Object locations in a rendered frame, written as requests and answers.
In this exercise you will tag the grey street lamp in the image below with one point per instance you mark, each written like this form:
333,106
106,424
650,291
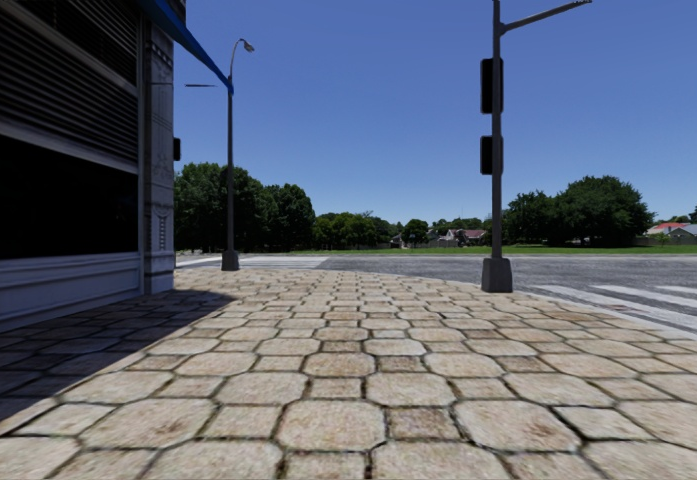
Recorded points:
230,180

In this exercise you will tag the traffic light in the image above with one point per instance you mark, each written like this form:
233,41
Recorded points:
496,180

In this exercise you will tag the trees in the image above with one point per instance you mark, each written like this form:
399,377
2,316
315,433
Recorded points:
594,210

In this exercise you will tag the pale grey stone building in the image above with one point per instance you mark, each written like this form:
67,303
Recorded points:
60,180

